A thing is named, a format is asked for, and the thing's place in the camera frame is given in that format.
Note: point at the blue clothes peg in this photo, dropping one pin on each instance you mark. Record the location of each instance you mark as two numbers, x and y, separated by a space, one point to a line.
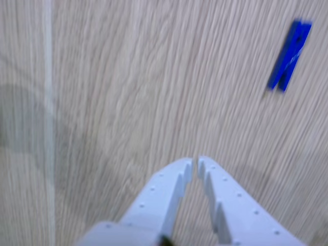
290 55

